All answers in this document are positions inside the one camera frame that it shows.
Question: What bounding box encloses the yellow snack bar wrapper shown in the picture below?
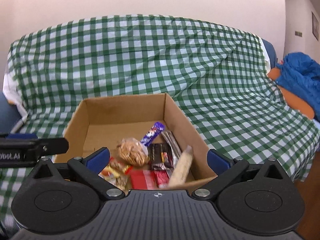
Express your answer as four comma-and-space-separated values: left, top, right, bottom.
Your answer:
99, 157, 133, 191

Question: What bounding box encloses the round cookies clear packet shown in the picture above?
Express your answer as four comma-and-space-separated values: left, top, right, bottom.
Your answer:
117, 138, 149, 167

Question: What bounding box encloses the white rice cracker packet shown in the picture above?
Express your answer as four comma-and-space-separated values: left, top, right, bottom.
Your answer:
168, 145, 193, 187

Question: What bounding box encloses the silver snack stick packet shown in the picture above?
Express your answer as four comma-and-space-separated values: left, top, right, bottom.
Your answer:
161, 130, 182, 167

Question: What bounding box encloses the red snack packet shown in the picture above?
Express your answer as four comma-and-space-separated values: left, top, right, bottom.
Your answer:
130, 170, 157, 190

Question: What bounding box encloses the dark brown chocolate bar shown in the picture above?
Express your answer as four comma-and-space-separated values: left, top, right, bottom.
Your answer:
148, 142, 174, 170

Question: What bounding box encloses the purple chocolate bar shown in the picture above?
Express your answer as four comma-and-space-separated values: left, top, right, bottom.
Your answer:
140, 122, 165, 147

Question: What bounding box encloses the red KitKat bar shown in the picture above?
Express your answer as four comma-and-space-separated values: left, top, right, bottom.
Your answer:
154, 170, 170, 189

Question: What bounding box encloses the blue sofa cushion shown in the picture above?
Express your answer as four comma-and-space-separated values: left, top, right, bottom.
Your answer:
0, 92, 23, 134

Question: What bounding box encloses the brown cardboard box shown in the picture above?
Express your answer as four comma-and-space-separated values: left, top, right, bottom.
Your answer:
55, 94, 217, 192

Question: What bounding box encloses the white patterned pillow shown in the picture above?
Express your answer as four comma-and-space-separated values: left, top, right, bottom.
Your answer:
2, 71, 28, 133

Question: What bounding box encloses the green white checkered cloth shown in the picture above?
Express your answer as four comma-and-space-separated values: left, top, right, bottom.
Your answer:
0, 14, 320, 230

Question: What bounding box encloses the orange cushion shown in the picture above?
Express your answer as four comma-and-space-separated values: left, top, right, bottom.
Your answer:
267, 67, 315, 119

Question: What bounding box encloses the blue knitted blanket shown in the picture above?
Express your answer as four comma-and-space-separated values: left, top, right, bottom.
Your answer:
276, 52, 319, 120

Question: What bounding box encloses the wall light switch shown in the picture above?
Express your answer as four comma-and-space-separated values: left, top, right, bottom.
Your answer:
295, 31, 302, 37

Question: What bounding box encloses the framed wall picture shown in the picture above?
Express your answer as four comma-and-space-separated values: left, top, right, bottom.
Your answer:
311, 12, 319, 41

